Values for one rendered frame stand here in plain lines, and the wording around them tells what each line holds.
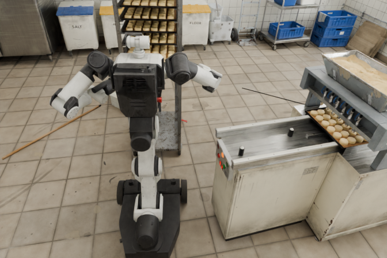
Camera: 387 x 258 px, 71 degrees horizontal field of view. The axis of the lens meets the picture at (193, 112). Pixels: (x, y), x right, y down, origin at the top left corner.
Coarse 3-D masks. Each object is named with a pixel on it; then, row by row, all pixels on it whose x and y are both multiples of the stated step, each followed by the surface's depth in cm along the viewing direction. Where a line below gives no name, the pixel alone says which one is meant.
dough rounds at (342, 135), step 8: (312, 112) 193; (320, 112) 194; (328, 112) 195; (320, 120) 188; (328, 120) 187; (336, 120) 187; (328, 128) 179; (336, 128) 180; (344, 128) 181; (336, 136) 173; (344, 136) 175; (352, 136) 176; (360, 136) 173; (344, 144) 168; (352, 144) 170; (360, 144) 171
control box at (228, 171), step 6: (222, 144) 175; (216, 150) 184; (222, 150) 171; (228, 156) 167; (222, 162) 174; (228, 162) 163; (222, 168) 174; (228, 168) 164; (228, 174) 166; (228, 180) 168
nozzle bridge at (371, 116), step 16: (304, 80) 197; (320, 80) 180; (320, 96) 188; (336, 96) 180; (352, 96) 164; (336, 112) 175; (368, 112) 150; (384, 112) 151; (352, 128) 164; (368, 128) 159; (384, 128) 140; (368, 144) 150; (384, 144) 146; (384, 160) 156
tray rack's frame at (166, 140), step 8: (160, 104) 312; (160, 112) 317; (168, 112) 318; (160, 120) 305; (168, 120) 305; (160, 128) 293; (168, 128) 294; (160, 136) 283; (168, 136) 283; (160, 144) 273; (168, 144) 274; (176, 144) 274
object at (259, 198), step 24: (240, 144) 176; (264, 144) 177; (288, 144) 177; (312, 144) 178; (216, 168) 199; (264, 168) 163; (288, 168) 169; (312, 168) 176; (216, 192) 208; (240, 192) 171; (264, 192) 178; (288, 192) 186; (312, 192) 195; (240, 216) 187; (264, 216) 196; (288, 216) 206
